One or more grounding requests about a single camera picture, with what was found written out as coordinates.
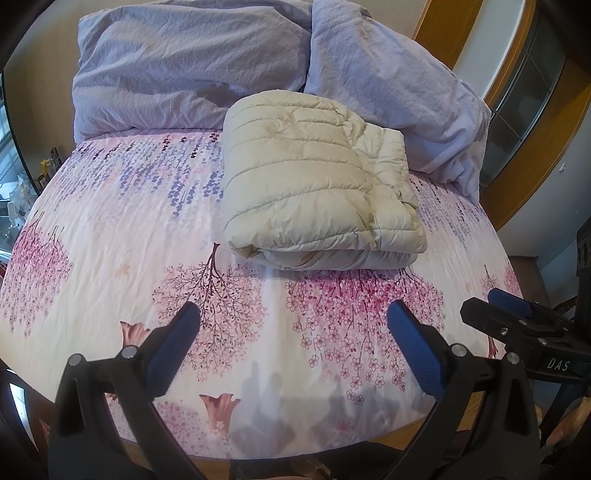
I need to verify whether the pink floral bed sheet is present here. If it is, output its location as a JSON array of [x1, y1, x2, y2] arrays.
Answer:
[[0, 129, 525, 460]]

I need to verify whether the dark wooden nightstand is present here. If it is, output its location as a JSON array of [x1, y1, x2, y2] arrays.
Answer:
[[0, 362, 58, 480]]

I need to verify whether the dark wooden furniture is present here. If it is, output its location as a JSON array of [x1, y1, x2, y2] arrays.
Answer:
[[508, 256, 578, 315]]

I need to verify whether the wooden bed frame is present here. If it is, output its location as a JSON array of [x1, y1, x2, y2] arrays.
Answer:
[[122, 392, 485, 480]]

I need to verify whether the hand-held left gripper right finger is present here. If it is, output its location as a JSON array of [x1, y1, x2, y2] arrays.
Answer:
[[387, 300, 541, 480]]

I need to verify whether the black smartphone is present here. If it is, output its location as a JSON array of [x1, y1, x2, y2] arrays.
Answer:
[[8, 382, 33, 430]]

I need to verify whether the dark framed window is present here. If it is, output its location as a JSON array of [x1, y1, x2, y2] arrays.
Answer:
[[0, 69, 28, 176]]

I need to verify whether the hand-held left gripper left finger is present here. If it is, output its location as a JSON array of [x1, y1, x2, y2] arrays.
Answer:
[[48, 302, 204, 480]]

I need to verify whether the clutter of small items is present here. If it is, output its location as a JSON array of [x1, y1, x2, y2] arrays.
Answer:
[[0, 148, 63, 257]]

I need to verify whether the person's right hand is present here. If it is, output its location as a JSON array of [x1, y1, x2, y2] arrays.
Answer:
[[551, 401, 591, 444]]

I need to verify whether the wooden framed glass cabinet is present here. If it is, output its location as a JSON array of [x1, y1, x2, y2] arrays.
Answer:
[[411, 0, 591, 232]]

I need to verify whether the lavender crinkled duvet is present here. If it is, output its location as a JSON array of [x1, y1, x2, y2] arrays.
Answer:
[[71, 0, 317, 144]]

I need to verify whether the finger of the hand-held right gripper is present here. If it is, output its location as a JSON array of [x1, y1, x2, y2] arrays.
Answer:
[[462, 298, 573, 356], [488, 288, 555, 321]]

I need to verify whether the cream puffer jacket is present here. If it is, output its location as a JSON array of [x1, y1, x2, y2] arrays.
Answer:
[[222, 90, 428, 271]]

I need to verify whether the lavender crinkled pillow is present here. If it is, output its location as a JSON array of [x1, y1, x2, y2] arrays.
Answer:
[[302, 0, 492, 204]]

